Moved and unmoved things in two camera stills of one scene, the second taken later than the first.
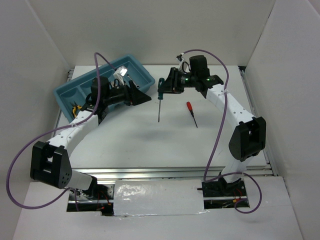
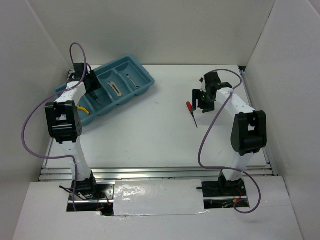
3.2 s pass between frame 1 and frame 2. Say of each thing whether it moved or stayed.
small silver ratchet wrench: stayed
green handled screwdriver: moved
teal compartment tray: stayed
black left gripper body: moved
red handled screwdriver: stayed
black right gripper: moved
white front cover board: stayed
